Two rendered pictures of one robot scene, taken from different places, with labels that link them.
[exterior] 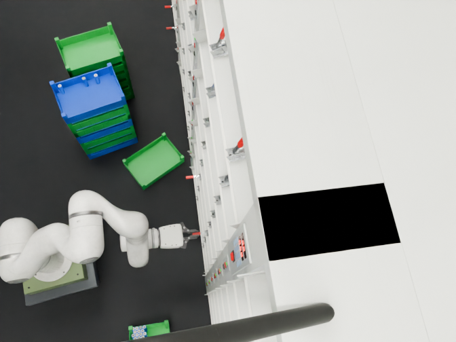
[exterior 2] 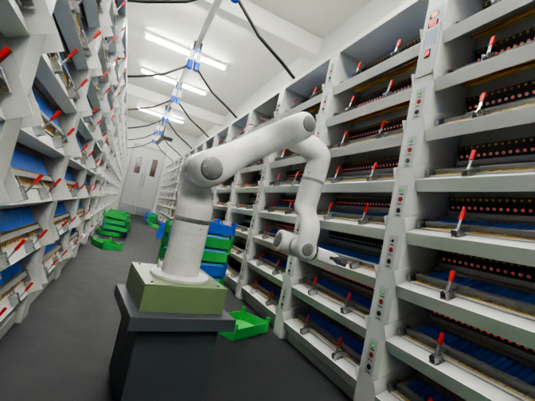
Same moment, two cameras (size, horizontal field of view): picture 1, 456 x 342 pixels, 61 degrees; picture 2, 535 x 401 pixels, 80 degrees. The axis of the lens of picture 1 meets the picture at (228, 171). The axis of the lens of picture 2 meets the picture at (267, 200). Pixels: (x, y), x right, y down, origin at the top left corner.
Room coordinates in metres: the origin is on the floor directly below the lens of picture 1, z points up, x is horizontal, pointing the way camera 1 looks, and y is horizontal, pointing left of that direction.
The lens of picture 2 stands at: (-1.06, 0.39, 0.59)
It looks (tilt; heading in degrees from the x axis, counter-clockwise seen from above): 4 degrees up; 1
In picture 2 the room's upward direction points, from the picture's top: 12 degrees clockwise
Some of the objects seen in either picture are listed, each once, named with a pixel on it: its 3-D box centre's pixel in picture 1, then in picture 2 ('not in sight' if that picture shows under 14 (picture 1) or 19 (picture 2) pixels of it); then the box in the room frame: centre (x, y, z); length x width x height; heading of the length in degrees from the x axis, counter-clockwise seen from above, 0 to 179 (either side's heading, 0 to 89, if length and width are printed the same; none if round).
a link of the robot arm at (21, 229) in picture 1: (24, 244); (197, 186); (0.04, 0.66, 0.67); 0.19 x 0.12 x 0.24; 27
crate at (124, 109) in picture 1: (92, 101); (201, 236); (0.79, 0.75, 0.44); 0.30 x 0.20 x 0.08; 131
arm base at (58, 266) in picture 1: (43, 258); (185, 248); (0.01, 0.65, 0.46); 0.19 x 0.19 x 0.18
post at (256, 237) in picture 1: (245, 270); (422, 191); (0.17, -0.16, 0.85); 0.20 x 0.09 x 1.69; 115
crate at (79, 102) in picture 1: (89, 93); (205, 223); (0.79, 0.75, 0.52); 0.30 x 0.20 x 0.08; 131
